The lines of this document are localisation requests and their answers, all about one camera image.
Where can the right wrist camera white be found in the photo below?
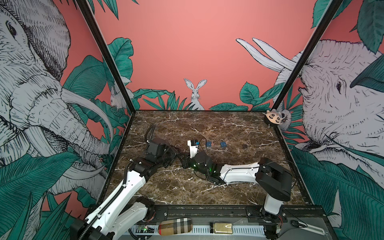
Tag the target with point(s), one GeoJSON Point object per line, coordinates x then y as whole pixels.
{"type": "Point", "coordinates": [194, 147]}

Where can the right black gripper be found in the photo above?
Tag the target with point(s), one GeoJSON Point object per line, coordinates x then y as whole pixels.
{"type": "Point", "coordinates": [185, 162]}

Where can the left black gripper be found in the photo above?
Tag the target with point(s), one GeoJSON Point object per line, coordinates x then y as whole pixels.
{"type": "Point", "coordinates": [173, 153]}

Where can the black front rail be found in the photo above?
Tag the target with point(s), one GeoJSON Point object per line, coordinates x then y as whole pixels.
{"type": "Point", "coordinates": [225, 213]}

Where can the cartoon face sticker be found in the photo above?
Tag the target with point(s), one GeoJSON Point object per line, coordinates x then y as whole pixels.
{"type": "Point", "coordinates": [273, 117]}

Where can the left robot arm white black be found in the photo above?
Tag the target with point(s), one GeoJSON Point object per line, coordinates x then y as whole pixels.
{"type": "Point", "coordinates": [111, 220]}

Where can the small circuit board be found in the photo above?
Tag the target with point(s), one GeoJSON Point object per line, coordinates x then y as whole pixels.
{"type": "Point", "coordinates": [145, 230]}

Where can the plaid cylindrical case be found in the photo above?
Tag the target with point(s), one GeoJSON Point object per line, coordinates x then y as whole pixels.
{"type": "Point", "coordinates": [175, 227]}

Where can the gold rectangular box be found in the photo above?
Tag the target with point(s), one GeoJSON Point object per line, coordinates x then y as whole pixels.
{"type": "Point", "coordinates": [221, 228]}

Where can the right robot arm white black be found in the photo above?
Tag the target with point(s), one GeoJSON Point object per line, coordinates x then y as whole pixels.
{"type": "Point", "coordinates": [269, 175]}

